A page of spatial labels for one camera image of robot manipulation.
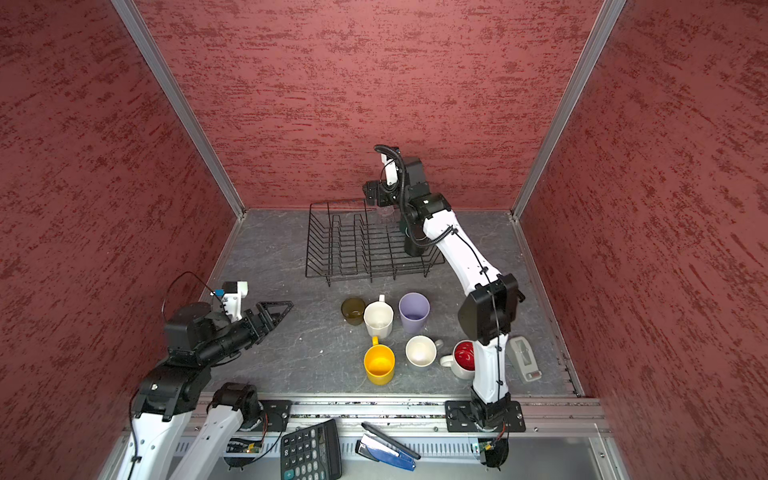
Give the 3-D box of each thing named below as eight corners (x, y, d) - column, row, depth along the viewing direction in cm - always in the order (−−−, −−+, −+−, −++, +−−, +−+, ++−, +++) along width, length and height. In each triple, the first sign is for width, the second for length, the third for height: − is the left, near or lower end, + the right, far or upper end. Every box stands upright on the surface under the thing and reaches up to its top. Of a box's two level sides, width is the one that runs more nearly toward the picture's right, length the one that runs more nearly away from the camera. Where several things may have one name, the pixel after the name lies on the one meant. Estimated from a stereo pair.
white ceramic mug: (376, 346, 87) (375, 333, 79) (361, 322, 92) (358, 307, 84) (399, 331, 90) (399, 317, 82) (383, 309, 95) (382, 293, 87)
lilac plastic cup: (398, 337, 90) (400, 319, 80) (398, 311, 95) (399, 292, 85) (426, 337, 90) (431, 319, 80) (424, 312, 95) (429, 292, 85)
